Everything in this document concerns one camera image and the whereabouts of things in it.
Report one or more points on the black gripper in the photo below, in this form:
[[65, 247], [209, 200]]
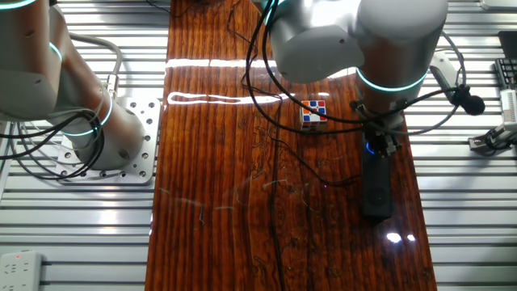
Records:
[[381, 135]]

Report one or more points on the black soundbar speaker with knob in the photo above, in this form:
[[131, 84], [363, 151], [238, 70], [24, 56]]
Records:
[[377, 194]]

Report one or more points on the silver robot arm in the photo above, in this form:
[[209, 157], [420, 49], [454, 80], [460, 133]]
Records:
[[404, 36]]

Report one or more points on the rubik's cube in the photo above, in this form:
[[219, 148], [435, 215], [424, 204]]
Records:
[[313, 113]]

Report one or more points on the black foam microphone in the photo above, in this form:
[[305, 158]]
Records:
[[472, 104]]

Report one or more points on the metal clamp tool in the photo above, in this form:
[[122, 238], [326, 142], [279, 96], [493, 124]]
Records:
[[484, 142]]

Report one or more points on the black keyboard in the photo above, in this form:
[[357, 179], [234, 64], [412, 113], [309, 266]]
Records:
[[508, 72]]

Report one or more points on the black flat panel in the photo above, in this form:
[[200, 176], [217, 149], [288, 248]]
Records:
[[509, 44]]

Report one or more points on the brown wood grain board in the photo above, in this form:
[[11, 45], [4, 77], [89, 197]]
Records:
[[226, 202]]

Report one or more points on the white power strip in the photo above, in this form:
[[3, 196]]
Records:
[[18, 271]]

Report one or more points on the aluminium frame beam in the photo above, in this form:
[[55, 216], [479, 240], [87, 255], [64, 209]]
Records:
[[501, 4]]

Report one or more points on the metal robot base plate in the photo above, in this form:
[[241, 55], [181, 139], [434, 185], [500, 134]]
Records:
[[147, 133]]

